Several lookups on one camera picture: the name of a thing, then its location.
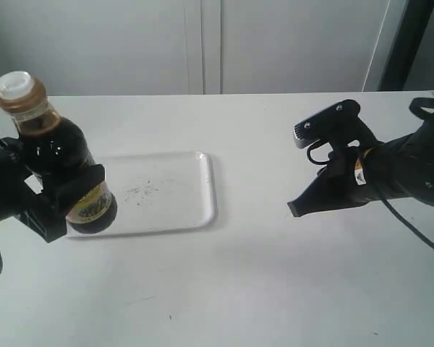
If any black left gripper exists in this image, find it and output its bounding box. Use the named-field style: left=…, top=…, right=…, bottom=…
left=0, top=137, right=105, bottom=242

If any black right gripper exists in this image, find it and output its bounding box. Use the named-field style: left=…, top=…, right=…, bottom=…
left=287, top=99, right=378, bottom=218

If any dark soy sauce bottle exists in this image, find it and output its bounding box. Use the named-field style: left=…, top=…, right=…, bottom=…
left=0, top=71, right=117, bottom=234

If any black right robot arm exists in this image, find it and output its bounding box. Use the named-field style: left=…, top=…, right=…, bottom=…
left=288, top=98, right=434, bottom=217

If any white plastic tray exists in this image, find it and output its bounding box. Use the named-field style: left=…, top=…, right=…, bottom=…
left=65, top=151, right=218, bottom=239

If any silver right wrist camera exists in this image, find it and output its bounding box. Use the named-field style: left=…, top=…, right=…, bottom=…
left=293, top=125, right=327, bottom=149

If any dark vertical post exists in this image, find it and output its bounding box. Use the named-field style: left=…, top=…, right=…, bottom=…
left=378, top=0, right=434, bottom=91

